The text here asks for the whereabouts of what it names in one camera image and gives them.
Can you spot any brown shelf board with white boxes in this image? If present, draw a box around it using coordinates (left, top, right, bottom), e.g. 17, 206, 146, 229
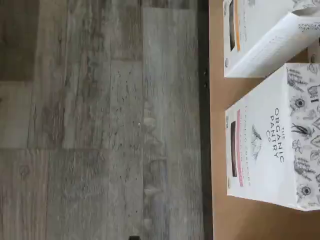
208, 0, 320, 240

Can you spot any black metal shelf rack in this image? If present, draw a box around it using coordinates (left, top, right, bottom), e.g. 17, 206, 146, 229
196, 0, 212, 240

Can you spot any white box pink strip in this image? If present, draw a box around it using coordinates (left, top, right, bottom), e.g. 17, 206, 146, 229
224, 62, 320, 212

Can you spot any white box orange strip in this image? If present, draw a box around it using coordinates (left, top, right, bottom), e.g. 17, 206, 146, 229
223, 0, 320, 79

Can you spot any white floral box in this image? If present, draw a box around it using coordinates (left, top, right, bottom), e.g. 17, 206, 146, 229
307, 46, 320, 65

